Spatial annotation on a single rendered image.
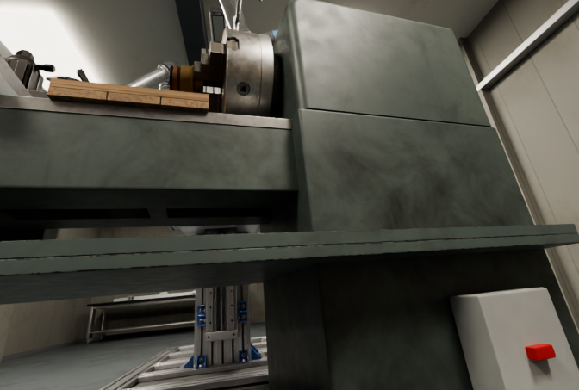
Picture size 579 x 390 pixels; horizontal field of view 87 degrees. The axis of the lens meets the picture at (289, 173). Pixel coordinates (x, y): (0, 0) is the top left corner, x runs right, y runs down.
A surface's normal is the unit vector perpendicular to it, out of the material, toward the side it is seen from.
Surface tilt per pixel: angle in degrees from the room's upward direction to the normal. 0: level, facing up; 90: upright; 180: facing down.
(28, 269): 90
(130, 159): 90
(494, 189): 90
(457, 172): 90
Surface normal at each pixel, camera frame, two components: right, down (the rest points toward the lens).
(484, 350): -0.95, -0.03
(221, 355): 0.15, -0.39
